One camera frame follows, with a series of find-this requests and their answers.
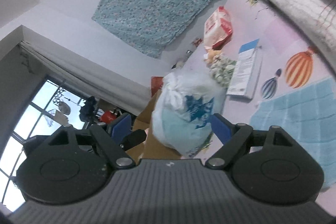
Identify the green white cloth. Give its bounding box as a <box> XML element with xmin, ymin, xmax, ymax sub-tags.
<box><xmin>210</xmin><ymin>53</ymin><xmax>236</xmax><ymax>88</ymax></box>

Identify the light blue checked towel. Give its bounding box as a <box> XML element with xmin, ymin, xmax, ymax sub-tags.
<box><xmin>249</xmin><ymin>78</ymin><xmax>336</xmax><ymax>188</ymax></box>

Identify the brown cardboard box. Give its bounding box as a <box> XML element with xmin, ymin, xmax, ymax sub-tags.
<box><xmin>126</xmin><ymin>90</ymin><xmax>181</xmax><ymax>164</ymax></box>

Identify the white curtain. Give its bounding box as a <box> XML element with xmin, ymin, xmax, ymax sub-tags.
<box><xmin>20</xmin><ymin>40</ymin><xmax>150</xmax><ymax>115</ymax></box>

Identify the white blue plastic bag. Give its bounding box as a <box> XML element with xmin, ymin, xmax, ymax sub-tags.
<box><xmin>151</xmin><ymin>69</ymin><xmax>226</xmax><ymax>157</ymax></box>

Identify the white blue flat box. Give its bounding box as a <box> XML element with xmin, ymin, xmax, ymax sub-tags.
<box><xmin>227</xmin><ymin>39</ymin><xmax>263</xmax><ymax>100</ymax></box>

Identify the red gift bag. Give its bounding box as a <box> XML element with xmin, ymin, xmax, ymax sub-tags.
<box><xmin>150</xmin><ymin>76</ymin><xmax>163</xmax><ymax>97</ymax></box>

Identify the orange white rolled cloth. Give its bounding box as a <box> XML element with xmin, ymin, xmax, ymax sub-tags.
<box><xmin>203</xmin><ymin>50</ymin><xmax>221</xmax><ymax>63</ymax></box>

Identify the pink wet wipes pack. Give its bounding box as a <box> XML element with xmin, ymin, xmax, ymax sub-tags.
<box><xmin>203</xmin><ymin>6</ymin><xmax>233</xmax><ymax>51</ymax></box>

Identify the window with frame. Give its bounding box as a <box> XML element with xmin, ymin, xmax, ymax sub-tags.
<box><xmin>1</xmin><ymin>77</ymin><xmax>89</xmax><ymax>212</ymax></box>

